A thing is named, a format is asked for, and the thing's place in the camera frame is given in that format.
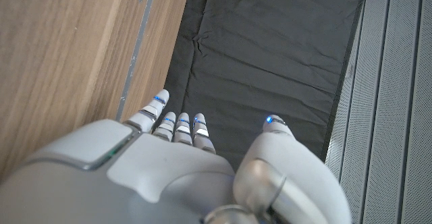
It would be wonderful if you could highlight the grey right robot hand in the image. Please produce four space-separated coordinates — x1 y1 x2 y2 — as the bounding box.
0 88 354 224

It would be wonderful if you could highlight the black backdrop curtain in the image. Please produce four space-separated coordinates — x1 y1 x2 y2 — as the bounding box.
164 0 369 171

